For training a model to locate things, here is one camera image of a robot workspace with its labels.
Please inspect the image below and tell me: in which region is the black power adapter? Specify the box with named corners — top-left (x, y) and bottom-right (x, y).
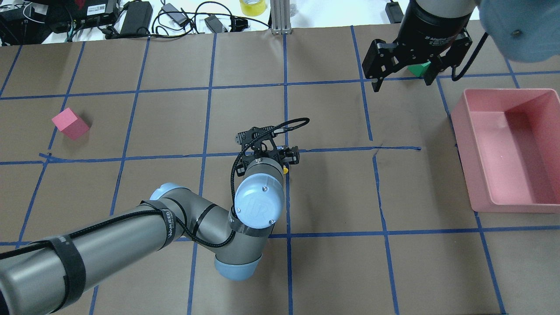
top-left (120, 0), bottom-right (153, 36)

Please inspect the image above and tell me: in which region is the pink cube near centre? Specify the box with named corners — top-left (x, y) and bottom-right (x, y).
top-left (51, 108), bottom-right (90, 141)

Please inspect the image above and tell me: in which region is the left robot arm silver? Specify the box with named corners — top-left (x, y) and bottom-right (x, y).
top-left (0, 145), bottom-right (300, 315)

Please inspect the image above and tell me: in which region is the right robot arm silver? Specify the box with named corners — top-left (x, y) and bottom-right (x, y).
top-left (362, 0), bottom-right (560, 92)

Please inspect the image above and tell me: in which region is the aluminium frame post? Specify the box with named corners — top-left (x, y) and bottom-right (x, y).
top-left (270, 0), bottom-right (292, 35)

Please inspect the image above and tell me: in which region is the yellow tape roll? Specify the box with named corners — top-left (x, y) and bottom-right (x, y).
top-left (239, 0), bottom-right (267, 17)

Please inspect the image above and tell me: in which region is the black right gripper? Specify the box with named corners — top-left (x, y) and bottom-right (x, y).
top-left (362, 0), bottom-right (473, 92)

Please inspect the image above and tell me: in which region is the pink plastic bin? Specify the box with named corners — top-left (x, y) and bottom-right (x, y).
top-left (451, 88), bottom-right (560, 214)

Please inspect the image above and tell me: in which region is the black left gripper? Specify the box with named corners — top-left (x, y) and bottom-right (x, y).
top-left (247, 138), bottom-right (300, 169)

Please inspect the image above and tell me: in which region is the green cube far corner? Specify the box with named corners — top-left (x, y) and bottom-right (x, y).
top-left (407, 61), bottom-right (431, 78)

